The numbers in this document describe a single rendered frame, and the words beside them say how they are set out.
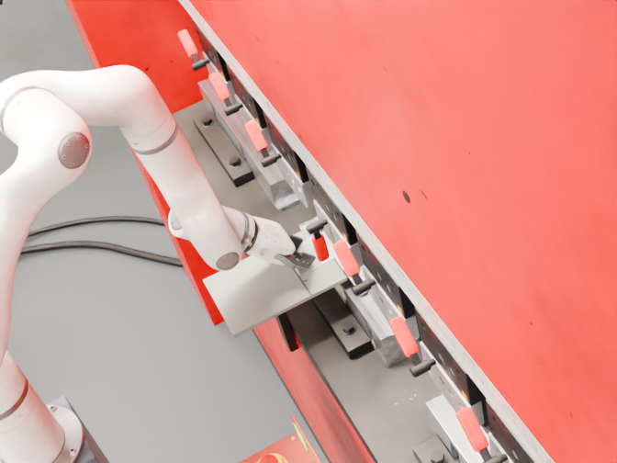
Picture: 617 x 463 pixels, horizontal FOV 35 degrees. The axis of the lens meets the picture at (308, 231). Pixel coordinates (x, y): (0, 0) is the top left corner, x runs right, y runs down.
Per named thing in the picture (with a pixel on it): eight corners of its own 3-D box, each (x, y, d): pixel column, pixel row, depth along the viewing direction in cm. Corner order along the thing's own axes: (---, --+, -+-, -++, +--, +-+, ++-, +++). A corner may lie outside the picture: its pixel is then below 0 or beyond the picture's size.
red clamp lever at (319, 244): (315, 259, 189) (304, 224, 182) (333, 250, 190) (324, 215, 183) (319, 265, 188) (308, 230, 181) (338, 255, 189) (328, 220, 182)
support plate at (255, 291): (203, 282, 214) (202, 279, 213) (311, 229, 218) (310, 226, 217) (234, 337, 201) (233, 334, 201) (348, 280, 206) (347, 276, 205)
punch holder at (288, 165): (279, 171, 205) (260, 110, 194) (315, 153, 207) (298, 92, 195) (309, 213, 195) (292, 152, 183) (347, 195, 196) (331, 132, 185)
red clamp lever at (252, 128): (241, 123, 195) (263, 167, 195) (260, 115, 196) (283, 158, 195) (241, 125, 197) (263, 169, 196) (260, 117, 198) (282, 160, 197)
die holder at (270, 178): (207, 109, 275) (196, 82, 268) (226, 100, 276) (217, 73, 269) (279, 213, 240) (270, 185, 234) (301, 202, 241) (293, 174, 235)
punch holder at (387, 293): (368, 293, 178) (353, 231, 166) (409, 272, 179) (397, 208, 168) (409, 349, 167) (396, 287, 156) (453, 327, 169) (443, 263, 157)
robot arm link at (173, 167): (195, 158, 166) (255, 262, 189) (167, 105, 177) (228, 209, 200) (148, 184, 166) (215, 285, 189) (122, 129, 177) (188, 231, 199)
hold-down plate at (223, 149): (195, 127, 271) (192, 118, 268) (213, 118, 271) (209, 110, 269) (236, 188, 250) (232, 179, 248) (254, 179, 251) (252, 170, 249)
